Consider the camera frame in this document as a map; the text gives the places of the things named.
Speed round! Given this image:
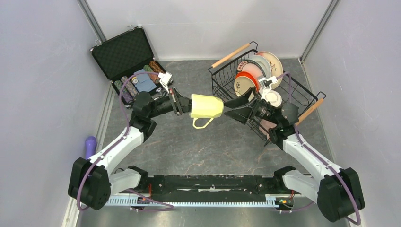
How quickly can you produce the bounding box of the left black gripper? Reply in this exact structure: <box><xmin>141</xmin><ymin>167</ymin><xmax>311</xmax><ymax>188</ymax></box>
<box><xmin>148</xmin><ymin>87</ymin><xmax>202</xmax><ymax>118</ymax></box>

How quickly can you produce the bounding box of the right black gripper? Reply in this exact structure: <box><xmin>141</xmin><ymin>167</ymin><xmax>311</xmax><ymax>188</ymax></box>
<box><xmin>223</xmin><ymin>87</ymin><xmax>280</xmax><ymax>126</ymax></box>

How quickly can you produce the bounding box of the yellow green mug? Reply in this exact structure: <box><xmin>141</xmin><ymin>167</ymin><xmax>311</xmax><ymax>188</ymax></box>
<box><xmin>190</xmin><ymin>94</ymin><xmax>224</xmax><ymax>129</ymax></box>

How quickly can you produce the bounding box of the pink mug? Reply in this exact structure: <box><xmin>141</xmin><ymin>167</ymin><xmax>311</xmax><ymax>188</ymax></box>
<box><xmin>259</xmin><ymin>120</ymin><xmax>277</xmax><ymax>140</ymax></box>

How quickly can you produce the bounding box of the orange plate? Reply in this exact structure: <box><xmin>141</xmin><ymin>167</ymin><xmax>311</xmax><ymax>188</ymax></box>
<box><xmin>236</xmin><ymin>71</ymin><xmax>260</xmax><ymax>91</ymax></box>

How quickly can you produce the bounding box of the white cup with handle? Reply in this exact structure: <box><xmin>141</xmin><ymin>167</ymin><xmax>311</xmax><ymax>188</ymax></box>
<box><xmin>261</xmin><ymin>90</ymin><xmax>282</xmax><ymax>107</ymax></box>

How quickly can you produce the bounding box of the black wire dish rack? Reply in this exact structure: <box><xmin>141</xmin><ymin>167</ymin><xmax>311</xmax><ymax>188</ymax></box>
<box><xmin>208</xmin><ymin>41</ymin><xmax>327</xmax><ymax>147</ymax></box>

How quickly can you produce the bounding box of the white scalloped plate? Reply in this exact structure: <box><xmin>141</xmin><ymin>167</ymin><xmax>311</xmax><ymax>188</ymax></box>
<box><xmin>248</xmin><ymin>55</ymin><xmax>272</xmax><ymax>78</ymax></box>

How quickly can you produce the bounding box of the pink and cream plate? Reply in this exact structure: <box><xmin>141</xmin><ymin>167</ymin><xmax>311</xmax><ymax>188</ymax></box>
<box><xmin>257</xmin><ymin>51</ymin><xmax>284</xmax><ymax>89</ymax></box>

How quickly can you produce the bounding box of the cream plate with black spot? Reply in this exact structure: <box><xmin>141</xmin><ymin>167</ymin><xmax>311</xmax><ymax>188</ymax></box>
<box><xmin>234</xmin><ymin>76</ymin><xmax>255</xmax><ymax>97</ymax></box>

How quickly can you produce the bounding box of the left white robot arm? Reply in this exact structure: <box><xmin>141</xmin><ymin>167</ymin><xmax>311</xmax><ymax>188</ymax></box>
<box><xmin>68</xmin><ymin>88</ymin><xmax>192</xmax><ymax>211</ymax></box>

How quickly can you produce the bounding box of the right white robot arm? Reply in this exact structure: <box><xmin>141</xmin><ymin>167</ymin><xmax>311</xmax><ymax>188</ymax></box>
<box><xmin>224</xmin><ymin>88</ymin><xmax>365</xmax><ymax>226</ymax></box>

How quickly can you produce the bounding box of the blue card deck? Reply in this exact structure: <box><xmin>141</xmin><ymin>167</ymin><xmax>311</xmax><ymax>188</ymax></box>
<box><xmin>131</xmin><ymin>74</ymin><xmax>157</xmax><ymax>92</ymax></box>

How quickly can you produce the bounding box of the black poker chip case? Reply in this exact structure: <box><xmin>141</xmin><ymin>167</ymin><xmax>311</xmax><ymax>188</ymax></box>
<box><xmin>90</xmin><ymin>26</ymin><xmax>166</xmax><ymax>108</ymax></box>

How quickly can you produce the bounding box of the purple flashlight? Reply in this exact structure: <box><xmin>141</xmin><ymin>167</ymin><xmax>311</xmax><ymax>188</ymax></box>
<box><xmin>85</xmin><ymin>136</ymin><xmax>97</xmax><ymax>159</ymax></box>

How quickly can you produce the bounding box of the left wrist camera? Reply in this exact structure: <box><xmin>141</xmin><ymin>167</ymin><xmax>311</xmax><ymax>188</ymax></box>
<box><xmin>158</xmin><ymin>72</ymin><xmax>172</xmax><ymax>94</ymax></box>

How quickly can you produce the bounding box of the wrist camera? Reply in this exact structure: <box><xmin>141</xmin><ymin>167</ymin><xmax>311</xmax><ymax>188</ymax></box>
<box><xmin>158</xmin><ymin>72</ymin><xmax>172</xmax><ymax>94</ymax></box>
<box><xmin>257</xmin><ymin>75</ymin><xmax>278</xmax><ymax>97</ymax></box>

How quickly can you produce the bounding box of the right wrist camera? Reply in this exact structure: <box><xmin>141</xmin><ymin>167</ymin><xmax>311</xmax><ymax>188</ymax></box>
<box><xmin>257</xmin><ymin>75</ymin><xmax>278</xmax><ymax>97</ymax></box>

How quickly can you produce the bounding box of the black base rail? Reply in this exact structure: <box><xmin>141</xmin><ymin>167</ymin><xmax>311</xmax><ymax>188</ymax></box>
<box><xmin>133</xmin><ymin>170</ymin><xmax>299</xmax><ymax>206</ymax></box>

